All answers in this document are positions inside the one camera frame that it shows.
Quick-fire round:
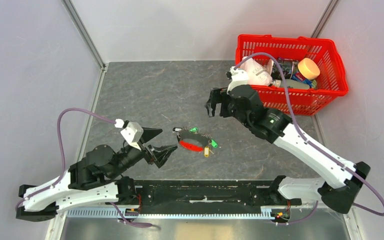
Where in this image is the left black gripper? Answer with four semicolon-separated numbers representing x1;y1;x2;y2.
109;126;179;180

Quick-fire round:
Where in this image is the red black keyring holder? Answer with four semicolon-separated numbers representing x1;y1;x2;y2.
176;129;212;152

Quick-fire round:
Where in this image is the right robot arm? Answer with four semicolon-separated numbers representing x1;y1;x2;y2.
205;85;371;214

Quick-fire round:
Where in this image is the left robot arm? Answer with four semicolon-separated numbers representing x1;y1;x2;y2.
16;126;178;222

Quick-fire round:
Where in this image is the yellow tagged key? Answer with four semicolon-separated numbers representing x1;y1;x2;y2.
203;146;211;158

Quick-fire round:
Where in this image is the white plastic bag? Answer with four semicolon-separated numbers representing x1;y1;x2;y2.
240;58;273;86

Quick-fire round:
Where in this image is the grey green bottle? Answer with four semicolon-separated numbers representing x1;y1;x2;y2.
272;79;311;90

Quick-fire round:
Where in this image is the dark can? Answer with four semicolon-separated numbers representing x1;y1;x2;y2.
265;57;299;80

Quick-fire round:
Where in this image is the jar with beige lid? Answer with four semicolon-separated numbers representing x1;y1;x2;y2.
290;57;320;84

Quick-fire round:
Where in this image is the red plastic basket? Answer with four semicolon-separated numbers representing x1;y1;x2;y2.
235;34;349;116

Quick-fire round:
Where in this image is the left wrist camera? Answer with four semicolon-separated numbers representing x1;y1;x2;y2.
120;121;144;150

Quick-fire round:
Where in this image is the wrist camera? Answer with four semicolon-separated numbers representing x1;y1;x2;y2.
120;121;144;150
227;67;249;94

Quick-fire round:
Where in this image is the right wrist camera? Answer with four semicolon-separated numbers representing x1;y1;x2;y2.
227;67;249;94

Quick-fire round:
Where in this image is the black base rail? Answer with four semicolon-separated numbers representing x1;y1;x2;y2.
115;179;302;216

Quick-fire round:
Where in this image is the grey slotted cable duct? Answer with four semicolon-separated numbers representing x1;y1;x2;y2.
66;206;276;221

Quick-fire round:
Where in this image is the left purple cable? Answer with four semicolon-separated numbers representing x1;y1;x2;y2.
14;107;161;229

